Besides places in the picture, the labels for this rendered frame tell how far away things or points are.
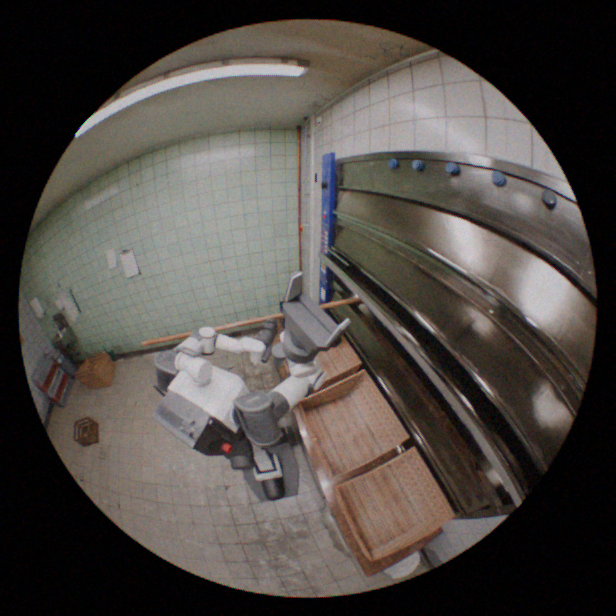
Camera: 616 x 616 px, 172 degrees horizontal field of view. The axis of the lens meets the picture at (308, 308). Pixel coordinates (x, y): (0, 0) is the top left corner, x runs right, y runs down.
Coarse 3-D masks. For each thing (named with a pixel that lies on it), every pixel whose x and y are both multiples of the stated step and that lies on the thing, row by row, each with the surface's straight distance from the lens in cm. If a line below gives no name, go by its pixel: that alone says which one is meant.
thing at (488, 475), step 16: (352, 304) 133; (368, 320) 119; (384, 336) 110; (400, 352) 105; (416, 368) 102; (432, 384) 100; (432, 400) 97; (448, 416) 96; (464, 432) 98; (464, 448) 99; (480, 448) 103; (480, 464) 101; (496, 480) 108; (496, 496) 109
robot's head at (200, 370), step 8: (176, 360) 63; (184, 360) 61; (192, 360) 58; (200, 360) 58; (184, 368) 61; (192, 368) 57; (200, 368) 56; (208, 368) 59; (192, 376) 59; (200, 376) 57; (208, 376) 60
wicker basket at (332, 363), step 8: (344, 344) 149; (320, 352) 172; (328, 352) 171; (336, 352) 160; (344, 352) 151; (352, 352) 142; (320, 360) 167; (328, 360) 167; (336, 360) 161; (344, 360) 152; (352, 360) 144; (360, 360) 137; (288, 368) 144; (328, 368) 162; (336, 368) 162; (344, 368) 153; (352, 368) 135; (328, 376) 158; (336, 376) 134; (344, 376) 139; (328, 384) 139
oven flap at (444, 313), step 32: (352, 256) 120; (384, 256) 101; (384, 288) 93; (416, 288) 85; (448, 288) 78; (448, 320) 77; (480, 320) 73; (480, 352) 73; (512, 352) 72; (480, 384) 73; (512, 384) 74; (544, 384) 74; (512, 416) 77; (544, 416) 78; (544, 448) 83
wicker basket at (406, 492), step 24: (408, 456) 127; (360, 480) 135; (384, 480) 140; (432, 480) 125; (360, 504) 136; (384, 504) 140; (408, 504) 146; (432, 504) 136; (360, 528) 138; (384, 528) 142; (408, 528) 150; (432, 528) 134; (384, 552) 135
